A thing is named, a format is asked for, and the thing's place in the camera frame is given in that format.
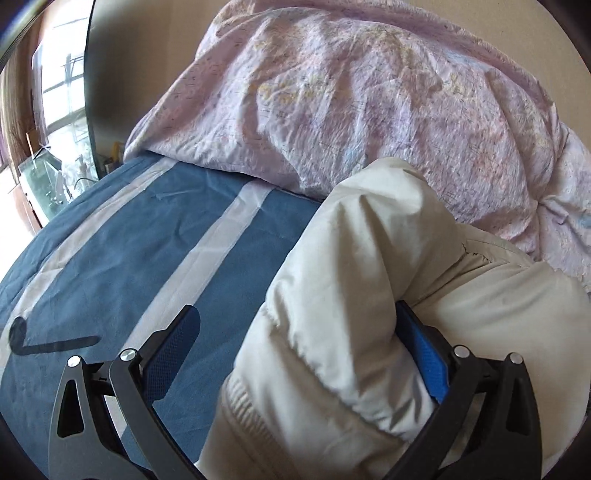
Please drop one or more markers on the white down jacket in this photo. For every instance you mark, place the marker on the white down jacket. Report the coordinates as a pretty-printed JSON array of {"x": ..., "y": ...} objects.
[{"x": 351, "y": 286}]

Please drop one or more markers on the blue white striped bedsheet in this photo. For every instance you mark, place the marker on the blue white striped bedsheet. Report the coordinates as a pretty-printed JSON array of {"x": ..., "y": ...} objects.
[{"x": 138, "y": 240}]

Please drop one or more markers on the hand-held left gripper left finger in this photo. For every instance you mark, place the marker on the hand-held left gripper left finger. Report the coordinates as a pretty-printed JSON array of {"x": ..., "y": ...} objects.
[{"x": 173, "y": 353}]

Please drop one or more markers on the glass television stand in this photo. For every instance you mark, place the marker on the glass television stand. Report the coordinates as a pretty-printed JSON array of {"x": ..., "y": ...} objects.
[{"x": 46, "y": 189}]

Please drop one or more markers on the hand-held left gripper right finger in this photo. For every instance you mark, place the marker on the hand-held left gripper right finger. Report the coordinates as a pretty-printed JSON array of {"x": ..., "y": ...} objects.
[{"x": 425, "y": 350}]

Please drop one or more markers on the pink floral duvet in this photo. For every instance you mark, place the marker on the pink floral duvet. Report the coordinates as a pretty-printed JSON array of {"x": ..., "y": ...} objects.
[{"x": 369, "y": 101}]

